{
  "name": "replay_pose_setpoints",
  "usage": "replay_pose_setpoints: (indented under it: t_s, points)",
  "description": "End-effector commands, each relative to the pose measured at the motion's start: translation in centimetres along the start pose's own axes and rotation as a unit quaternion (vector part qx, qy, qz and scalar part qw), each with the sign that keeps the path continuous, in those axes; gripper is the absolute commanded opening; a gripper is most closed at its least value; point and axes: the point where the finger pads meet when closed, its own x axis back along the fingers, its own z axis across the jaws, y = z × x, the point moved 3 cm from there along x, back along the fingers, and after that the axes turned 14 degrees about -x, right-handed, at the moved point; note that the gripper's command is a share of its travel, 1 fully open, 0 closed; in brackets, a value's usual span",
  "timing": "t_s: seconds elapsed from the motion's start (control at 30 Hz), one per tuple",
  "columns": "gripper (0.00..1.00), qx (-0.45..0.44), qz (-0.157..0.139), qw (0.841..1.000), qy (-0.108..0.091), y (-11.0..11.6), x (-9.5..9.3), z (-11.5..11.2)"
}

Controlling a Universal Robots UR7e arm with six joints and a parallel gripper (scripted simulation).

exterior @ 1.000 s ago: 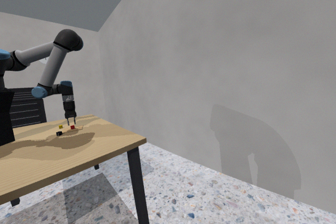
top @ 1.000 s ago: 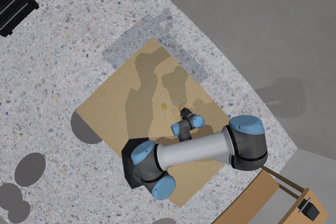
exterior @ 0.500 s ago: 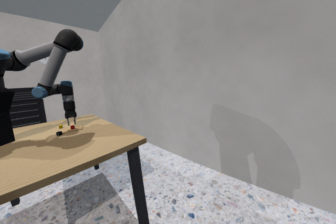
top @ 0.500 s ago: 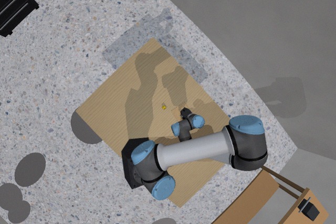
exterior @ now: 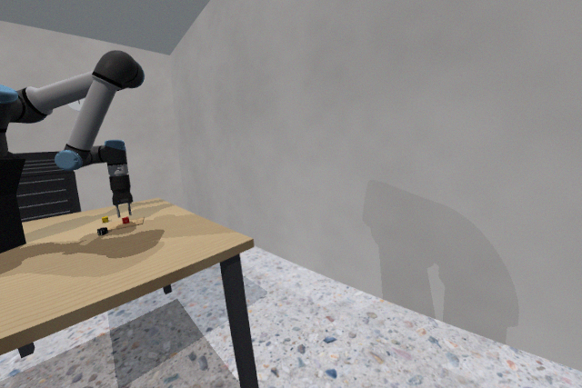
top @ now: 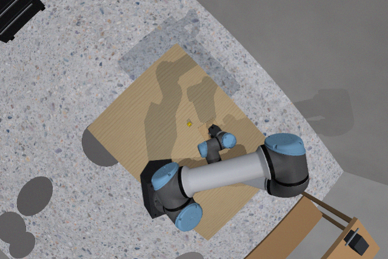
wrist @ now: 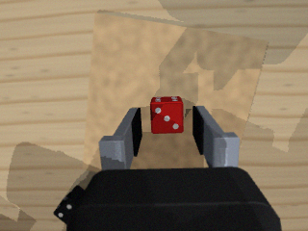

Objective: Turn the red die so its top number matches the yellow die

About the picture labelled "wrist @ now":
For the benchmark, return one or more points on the red die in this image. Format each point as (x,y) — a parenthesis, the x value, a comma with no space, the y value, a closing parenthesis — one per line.
(166,115)

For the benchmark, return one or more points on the tan square mat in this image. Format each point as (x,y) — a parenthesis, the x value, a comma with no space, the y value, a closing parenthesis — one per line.
(134,60)

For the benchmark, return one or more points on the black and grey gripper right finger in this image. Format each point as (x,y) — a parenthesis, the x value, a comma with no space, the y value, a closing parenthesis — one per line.
(220,149)

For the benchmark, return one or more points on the black die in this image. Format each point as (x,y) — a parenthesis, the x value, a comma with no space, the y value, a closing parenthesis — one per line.
(68,203)

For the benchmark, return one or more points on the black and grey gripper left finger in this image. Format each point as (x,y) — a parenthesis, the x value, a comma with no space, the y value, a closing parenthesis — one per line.
(117,151)

